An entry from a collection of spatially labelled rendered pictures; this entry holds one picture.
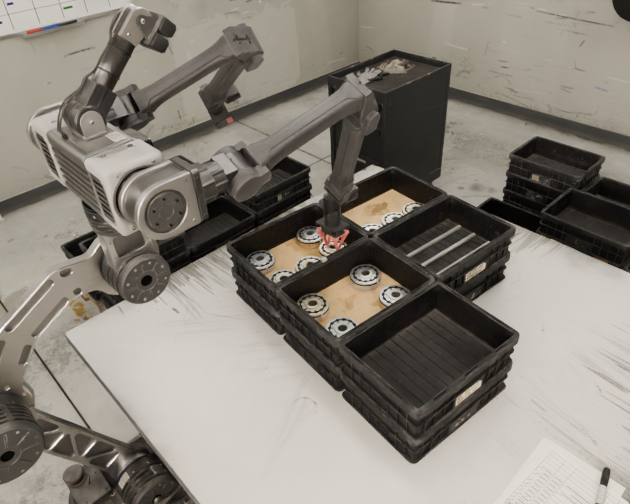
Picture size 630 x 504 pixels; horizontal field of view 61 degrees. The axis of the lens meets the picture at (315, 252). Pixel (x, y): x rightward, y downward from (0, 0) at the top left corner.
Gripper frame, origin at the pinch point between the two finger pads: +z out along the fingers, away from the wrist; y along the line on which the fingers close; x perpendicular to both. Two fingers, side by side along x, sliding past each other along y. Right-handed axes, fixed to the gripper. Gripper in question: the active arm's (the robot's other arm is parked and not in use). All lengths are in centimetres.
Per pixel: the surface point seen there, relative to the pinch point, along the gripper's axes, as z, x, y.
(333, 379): 18.2, 32.0, -30.6
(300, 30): 6, -247, 283
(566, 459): 23, 7, -90
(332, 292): 7.2, 12.3, -11.4
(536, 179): 31, -151, -3
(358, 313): 7.8, 13.9, -24.2
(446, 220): 4.4, -46.1, -15.3
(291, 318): 6.9, 30.3, -11.3
